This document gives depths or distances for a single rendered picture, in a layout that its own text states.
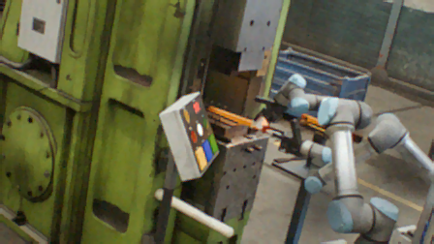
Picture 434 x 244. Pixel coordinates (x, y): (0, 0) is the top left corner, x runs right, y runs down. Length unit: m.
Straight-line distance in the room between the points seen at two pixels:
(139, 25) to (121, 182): 0.80
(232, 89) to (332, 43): 8.16
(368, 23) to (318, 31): 1.08
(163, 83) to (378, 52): 8.43
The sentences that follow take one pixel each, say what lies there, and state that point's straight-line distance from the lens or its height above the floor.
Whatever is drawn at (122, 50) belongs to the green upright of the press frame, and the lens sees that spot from 2.92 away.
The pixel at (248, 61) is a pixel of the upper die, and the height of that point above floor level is 1.32.
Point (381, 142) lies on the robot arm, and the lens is 2.55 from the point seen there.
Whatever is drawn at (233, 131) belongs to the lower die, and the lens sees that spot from 2.95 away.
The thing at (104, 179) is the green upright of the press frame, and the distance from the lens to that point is 3.14.
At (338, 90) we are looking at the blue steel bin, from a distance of 6.57.
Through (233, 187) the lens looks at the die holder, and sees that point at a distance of 3.03.
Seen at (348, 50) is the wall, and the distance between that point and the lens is 11.18.
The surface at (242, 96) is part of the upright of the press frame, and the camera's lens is 3.23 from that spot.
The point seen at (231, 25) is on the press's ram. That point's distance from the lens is 2.76.
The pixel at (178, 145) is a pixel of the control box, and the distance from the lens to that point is 2.28.
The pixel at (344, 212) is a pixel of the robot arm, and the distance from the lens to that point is 2.15.
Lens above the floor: 1.84
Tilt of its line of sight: 17 degrees down
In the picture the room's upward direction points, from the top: 12 degrees clockwise
